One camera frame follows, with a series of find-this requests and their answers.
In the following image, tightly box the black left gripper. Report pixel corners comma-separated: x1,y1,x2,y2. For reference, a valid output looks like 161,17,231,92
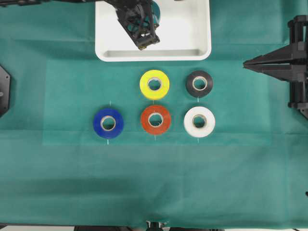
105,0,160,50

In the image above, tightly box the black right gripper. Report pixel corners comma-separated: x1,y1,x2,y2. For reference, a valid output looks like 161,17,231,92
243,15,308,113

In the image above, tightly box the teal tape roll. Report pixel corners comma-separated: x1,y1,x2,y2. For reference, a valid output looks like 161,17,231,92
128,1,160,33

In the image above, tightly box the white plastic case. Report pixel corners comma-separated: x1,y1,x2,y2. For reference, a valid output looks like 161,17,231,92
95,0,212,62

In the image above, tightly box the yellow tape roll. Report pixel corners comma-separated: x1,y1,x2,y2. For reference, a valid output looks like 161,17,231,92
140,70,170,100

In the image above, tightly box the black tape roll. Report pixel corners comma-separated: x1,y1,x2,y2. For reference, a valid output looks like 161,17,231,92
186,70,214,98

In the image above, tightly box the red tape roll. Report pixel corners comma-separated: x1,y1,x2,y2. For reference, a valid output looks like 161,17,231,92
141,105,171,135

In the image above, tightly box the blue tape roll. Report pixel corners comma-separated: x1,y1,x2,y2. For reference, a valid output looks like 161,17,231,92
93,108,124,139

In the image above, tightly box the white tape roll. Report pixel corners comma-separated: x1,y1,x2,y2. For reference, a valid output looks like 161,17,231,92
183,106,216,138

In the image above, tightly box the green table cloth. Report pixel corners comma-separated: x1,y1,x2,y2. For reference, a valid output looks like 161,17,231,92
0,0,308,229

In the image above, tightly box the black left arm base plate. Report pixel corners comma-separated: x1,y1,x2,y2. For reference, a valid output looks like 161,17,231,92
0,66,11,117

